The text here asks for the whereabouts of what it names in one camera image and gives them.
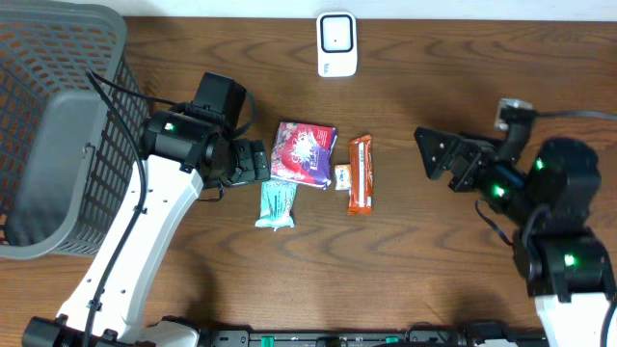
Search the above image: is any white barcode scanner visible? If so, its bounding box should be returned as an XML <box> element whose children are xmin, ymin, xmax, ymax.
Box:
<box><xmin>316</xmin><ymin>12</ymin><xmax>359</xmax><ymax>78</ymax></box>

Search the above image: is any grey plastic mesh basket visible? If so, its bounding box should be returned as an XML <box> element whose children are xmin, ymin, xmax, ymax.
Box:
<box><xmin>1</xmin><ymin>1</ymin><xmax>149</xmax><ymax>259</ymax></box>

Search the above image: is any red purple snack bag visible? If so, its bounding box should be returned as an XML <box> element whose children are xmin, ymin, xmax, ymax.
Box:
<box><xmin>271</xmin><ymin>122</ymin><xmax>337</xmax><ymax>190</ymax></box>

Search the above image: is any teal snack packet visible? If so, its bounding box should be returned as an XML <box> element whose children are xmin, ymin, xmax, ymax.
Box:
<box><xmin>255</xmin><ymin>179</ymin><xmax>298</xmax><ymax>231</ymax></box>

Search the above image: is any small orange snack packet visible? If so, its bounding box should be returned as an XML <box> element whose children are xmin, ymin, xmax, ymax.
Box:
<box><xmin>335</xmin><ymin>164</ymin><xmax>352</xmax><ymax>191</ymax></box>

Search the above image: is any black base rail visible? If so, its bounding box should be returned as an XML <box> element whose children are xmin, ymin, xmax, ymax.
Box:
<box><xmin>129</xmin><ymin>329</ymin><xmax>550</xmax><ymax>347</ymax></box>

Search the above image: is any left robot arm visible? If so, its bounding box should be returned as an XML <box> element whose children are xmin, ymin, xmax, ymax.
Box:
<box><xmin>21</xmin><ymin>111</ymin><xmax>270</xmax><ymax>346</ymax></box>

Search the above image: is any orange brown wafer bar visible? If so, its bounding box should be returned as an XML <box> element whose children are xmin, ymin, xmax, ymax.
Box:
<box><xmin>348</xmin><ymin>135</ymin><xmax>374</xmax><ymax>215</ymax></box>

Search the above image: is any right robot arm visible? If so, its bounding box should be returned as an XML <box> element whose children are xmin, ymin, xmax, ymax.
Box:
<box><xmin>415</xmin><ymin>125</ymin><xmax>616</xmax><ymax>346</ymax></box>

